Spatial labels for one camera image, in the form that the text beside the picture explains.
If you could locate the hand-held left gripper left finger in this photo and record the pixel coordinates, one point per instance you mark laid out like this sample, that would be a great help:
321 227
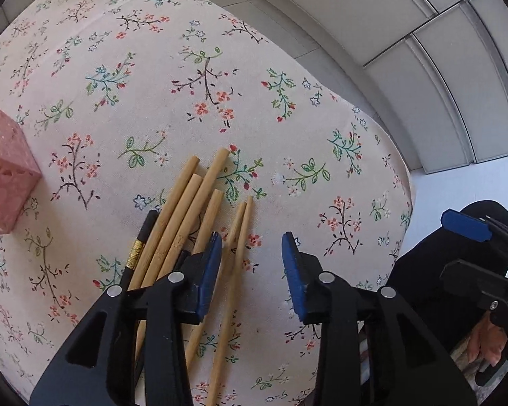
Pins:
207 279

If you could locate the pink perforated utensil basket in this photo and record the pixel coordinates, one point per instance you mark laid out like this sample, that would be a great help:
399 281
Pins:
4 177

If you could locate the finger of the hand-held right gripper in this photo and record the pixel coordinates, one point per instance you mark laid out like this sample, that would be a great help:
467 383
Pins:
465 225
470 274

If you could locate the black clothing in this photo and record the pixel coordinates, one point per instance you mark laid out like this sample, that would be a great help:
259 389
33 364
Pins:
423 279

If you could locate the black chopstick with gold band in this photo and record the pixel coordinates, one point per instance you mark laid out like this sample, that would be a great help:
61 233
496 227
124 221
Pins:
140 243

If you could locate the floral tablecloth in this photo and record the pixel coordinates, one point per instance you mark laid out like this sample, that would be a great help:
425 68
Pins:
152 93

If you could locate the white kitchen cabinets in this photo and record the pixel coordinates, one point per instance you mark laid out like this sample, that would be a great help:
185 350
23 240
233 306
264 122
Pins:
427 72

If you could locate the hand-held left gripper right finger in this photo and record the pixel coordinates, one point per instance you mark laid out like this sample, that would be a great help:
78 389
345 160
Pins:
292 275

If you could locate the bunch of bamboo chopsticks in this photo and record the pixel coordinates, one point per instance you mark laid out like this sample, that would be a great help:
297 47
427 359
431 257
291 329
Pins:
178 207

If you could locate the person's right hand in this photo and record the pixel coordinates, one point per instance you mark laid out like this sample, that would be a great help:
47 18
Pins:
487 342

